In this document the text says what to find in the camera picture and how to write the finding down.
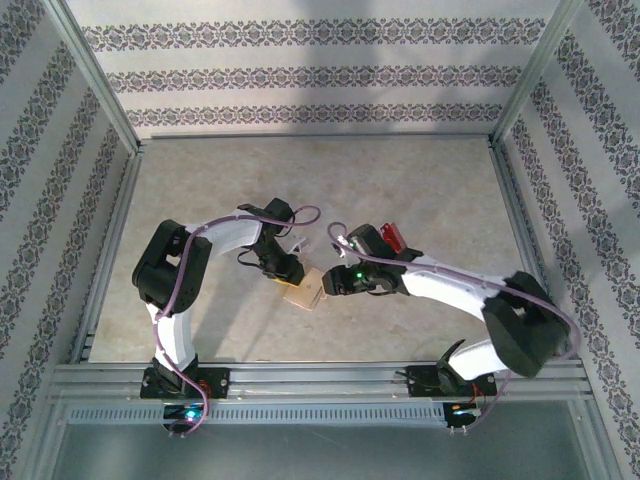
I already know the wooden board with clear cover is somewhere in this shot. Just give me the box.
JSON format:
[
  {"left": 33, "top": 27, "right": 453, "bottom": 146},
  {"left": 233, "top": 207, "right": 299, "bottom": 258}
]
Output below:
[{"left": 282, "top": 267, "right": 327, "bottom": 312}]

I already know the red credit card stack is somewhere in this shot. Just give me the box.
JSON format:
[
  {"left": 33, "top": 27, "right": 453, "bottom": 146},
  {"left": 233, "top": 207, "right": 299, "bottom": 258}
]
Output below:
[{"left": 378, "top": 222, "right": 407, "bottom": 251}]

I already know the clear acrylic card box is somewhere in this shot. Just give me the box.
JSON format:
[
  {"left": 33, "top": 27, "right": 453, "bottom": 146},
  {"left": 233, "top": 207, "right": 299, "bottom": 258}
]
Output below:
[{"left": 377, "top": 221, "right": 414, "bottom": 254}]

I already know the grey metal bottom panel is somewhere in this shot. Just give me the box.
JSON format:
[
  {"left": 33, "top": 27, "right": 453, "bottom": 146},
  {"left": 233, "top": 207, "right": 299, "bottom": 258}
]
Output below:
[{"left": 52, "top": 399, "right": 621, "bottom": 480}]

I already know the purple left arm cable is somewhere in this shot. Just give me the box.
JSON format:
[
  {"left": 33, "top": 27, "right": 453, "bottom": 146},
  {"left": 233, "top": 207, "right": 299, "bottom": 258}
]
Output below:
[{"left": 149, "top": 204, "right": 322, "bottom": 437}]

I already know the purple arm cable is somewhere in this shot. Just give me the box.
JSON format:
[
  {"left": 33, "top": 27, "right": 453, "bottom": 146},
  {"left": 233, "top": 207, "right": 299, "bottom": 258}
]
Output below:
[
  {"left": 149, "top": 204, "right": 322, "bottom": 437},
  {"left": 327, "top": 221, "right": 581, "bottom": 435}
]

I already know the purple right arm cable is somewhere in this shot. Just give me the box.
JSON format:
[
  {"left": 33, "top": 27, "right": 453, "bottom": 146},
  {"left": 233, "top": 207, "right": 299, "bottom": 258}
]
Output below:
[{"left": 327, "top": 221, "right": 581, "bottom": 435}]

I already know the aluminium front rail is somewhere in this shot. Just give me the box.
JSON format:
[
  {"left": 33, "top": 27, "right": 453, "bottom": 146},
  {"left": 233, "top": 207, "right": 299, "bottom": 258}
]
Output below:
[{"left": 49, "top": 363, "right": 591, "bottom": 401}]

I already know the aluminium rail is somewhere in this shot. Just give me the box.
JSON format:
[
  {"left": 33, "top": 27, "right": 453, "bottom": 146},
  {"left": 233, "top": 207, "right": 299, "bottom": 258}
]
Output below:
[
  {"left": 487, "top": 139, "right": 581, "bottom": 361},
  {"left": 69, "top": 144, "right": 144, "bottom": 364},
  {"left": 49, "top": 363, "right": 591, "bottom": 401},
  {"left": 149, "top": 132, "right": 494, "bottom": 141}
]

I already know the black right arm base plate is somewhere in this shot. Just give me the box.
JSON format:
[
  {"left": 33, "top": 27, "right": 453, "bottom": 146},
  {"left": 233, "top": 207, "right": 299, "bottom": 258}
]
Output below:
[{"left": 407, "top": 364, "right": 498, "bottom": 399}]

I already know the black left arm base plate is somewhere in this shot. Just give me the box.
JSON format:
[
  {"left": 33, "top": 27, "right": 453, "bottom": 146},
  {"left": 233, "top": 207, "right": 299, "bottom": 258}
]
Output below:
[{"left": 140, "top": 366, "right": 231, "bottom": 400}]

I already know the slotted grey cable duct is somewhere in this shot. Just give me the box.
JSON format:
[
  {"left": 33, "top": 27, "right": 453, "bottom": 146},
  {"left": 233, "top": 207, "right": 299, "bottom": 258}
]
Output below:
[{"left": 64, "top": 402, "right": 446, "bottom": 426}]

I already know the aluminium back rail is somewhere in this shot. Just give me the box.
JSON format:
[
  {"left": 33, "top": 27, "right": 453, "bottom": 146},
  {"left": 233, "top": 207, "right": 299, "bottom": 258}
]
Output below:
[{"left": 149, "top": 132, "right": 494, "bottom": 141}]

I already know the aluminium right side rail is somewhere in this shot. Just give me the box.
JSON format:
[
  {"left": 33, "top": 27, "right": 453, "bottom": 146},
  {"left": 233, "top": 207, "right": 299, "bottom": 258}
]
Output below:
[{"left": 487, "top": 139, "right": 581, "bottom": 361}]

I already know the aluminium left side rail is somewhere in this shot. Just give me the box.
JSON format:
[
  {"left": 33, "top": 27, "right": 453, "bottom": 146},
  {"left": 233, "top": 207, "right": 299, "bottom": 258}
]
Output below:
[{"left": 69, "top": 144, "right": 144, "bottom": 364}]

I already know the aluminium left corner post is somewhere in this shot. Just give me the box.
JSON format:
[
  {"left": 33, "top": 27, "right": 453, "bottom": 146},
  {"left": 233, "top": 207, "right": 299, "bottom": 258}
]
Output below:
[{"left": 42, "top": 0, "right": 144, "bottom": 156}]

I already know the aluminium corner post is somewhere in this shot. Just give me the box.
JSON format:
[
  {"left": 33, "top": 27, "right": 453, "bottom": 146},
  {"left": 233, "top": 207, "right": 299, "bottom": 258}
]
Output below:
[
  {"left": 492, "top": 0, "right": 584, "bottom": 146},
  {"left": 42, "top": 0, "right": 144, "bottom": 156}
]

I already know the aluminium right corner post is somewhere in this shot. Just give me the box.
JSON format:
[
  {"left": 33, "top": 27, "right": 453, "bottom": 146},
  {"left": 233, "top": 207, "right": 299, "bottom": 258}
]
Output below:
[{"left": 492, "top": 0, "right": 584, "bottom": 146}]

